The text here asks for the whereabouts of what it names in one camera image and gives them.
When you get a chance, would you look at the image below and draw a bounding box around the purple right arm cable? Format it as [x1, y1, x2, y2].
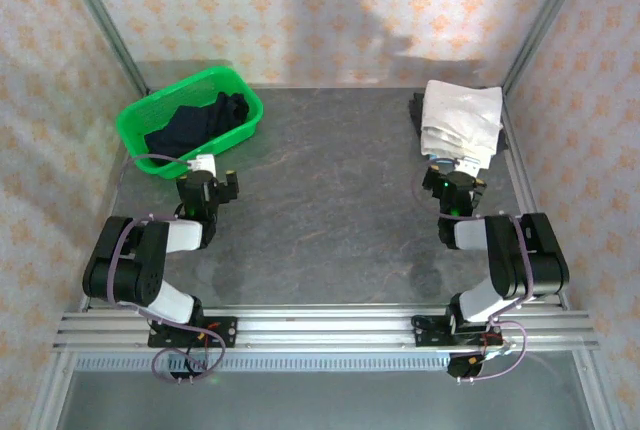
[411, 164, 532, 382]

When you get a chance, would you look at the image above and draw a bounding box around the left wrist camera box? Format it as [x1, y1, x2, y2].
[192, 153, 219, 176]

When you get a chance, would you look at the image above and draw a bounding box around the slotted grey cable duct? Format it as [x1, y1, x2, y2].
[74, 355, 451, 372]

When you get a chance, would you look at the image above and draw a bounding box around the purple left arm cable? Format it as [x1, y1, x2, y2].
[107, 153, 226, 385]

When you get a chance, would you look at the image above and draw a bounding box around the long aluminium mounting rail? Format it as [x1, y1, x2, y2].
[52, 305, 601, 351]

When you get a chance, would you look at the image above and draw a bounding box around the navy blue t-shirt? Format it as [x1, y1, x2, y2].
[144, 92, 250, 167]

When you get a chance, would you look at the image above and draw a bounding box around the black cable connector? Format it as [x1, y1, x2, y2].
[447, 355, 485, 384]

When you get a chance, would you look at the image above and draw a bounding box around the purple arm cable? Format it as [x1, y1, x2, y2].
[107, 153, 226, 385]
[411, 164, 532, 382]

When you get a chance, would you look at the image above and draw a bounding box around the green plastic basket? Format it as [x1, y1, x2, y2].
[115, 65, 265, 180]

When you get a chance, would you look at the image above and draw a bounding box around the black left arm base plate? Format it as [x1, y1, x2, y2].
[147, 316, 239, 349]

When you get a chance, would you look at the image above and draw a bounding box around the white t-shirt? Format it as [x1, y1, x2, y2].
[419, 79, 504, 171]

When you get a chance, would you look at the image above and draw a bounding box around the aluminium frame post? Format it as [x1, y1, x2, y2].
[502, 0, 594, 96]
[52, 0, 151, 96]

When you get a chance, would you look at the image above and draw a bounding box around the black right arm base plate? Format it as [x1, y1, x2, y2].
[410, 314, 501, 349]

